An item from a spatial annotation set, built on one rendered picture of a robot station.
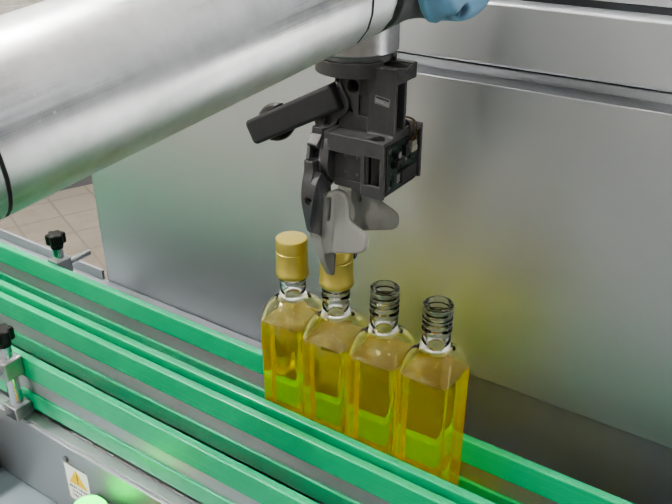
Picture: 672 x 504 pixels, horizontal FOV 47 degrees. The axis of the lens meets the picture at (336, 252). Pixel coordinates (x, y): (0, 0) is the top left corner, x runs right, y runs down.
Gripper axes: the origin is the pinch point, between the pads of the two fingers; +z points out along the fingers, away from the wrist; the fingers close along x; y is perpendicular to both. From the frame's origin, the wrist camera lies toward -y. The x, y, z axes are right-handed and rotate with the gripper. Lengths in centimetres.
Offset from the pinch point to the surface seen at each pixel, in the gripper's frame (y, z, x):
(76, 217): -242, 117, 148
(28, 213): -264, 117, 138
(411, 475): 11.8, 20.2, -4.1
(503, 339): 14.1, 12.1, 12.1
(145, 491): -16.0, 28.7, -14.9
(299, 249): -4.3, 0.8, -0.3
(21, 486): -41, 41, -15
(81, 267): -62, 28, 15
